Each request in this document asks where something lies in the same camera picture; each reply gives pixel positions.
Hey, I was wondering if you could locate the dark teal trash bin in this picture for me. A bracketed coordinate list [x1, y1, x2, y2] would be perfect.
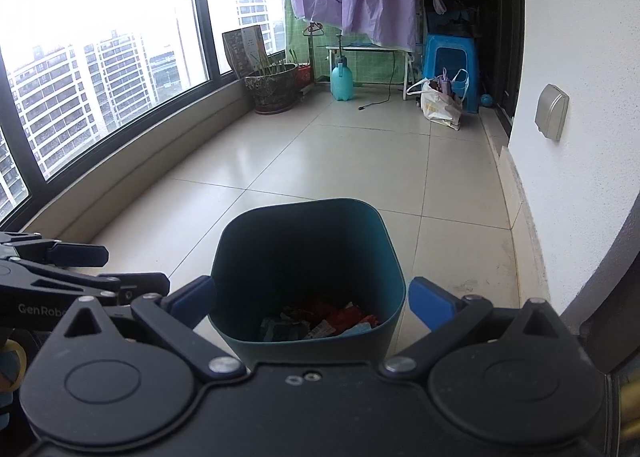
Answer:
[207, 198, 406, 367]

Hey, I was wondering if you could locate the red trash in bin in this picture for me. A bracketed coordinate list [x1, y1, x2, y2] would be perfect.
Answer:
[259, 302, 381, 343]

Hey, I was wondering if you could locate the cream tote bag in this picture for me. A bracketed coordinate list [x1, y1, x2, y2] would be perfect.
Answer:
[405, 79, 463, 131]

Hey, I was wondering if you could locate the small blue ball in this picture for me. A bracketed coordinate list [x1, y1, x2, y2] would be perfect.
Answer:
[480, 94, 494, 107]

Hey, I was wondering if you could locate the dark ceramic plant pot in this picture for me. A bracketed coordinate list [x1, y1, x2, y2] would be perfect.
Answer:
[244, 64, 299, 114]

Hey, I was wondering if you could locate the cardboard box by window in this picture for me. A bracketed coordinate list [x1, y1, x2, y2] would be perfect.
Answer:
[222, 24, 268, 79]

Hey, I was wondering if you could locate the blue plastic stool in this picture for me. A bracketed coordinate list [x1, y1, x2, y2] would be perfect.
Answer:
[423, 34, 480, 113]

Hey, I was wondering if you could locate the teal spray bottle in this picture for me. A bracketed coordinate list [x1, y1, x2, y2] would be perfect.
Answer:
[330, 56, 354, 102]

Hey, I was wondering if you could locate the white metal rack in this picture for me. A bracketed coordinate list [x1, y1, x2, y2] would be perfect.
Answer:
[324, 44, 413, 97]

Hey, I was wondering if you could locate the black power cable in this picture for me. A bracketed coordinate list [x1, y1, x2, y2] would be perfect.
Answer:
[356, 54, 402, 112]

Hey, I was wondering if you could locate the grey wall socket cover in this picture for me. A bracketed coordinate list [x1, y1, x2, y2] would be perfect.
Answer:
[535, 84, 570, 142]

